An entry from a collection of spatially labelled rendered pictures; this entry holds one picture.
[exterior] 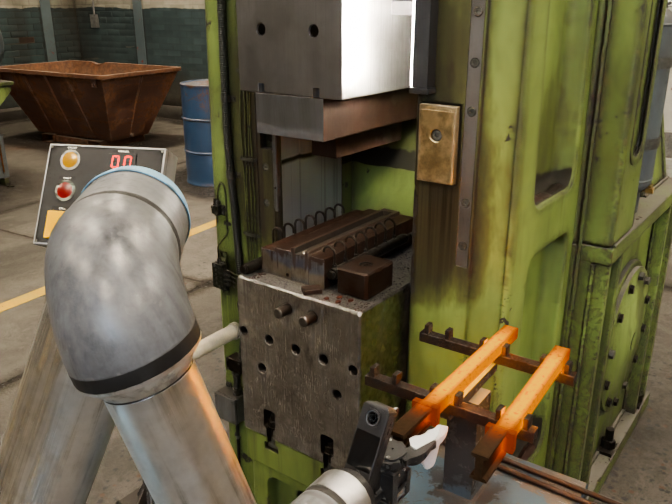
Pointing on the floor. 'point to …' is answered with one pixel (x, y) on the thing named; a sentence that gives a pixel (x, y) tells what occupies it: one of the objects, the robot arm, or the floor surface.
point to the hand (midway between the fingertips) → (419, 416)
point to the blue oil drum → (197, 132)
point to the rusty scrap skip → (90, 99)
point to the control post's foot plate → (136, 497)
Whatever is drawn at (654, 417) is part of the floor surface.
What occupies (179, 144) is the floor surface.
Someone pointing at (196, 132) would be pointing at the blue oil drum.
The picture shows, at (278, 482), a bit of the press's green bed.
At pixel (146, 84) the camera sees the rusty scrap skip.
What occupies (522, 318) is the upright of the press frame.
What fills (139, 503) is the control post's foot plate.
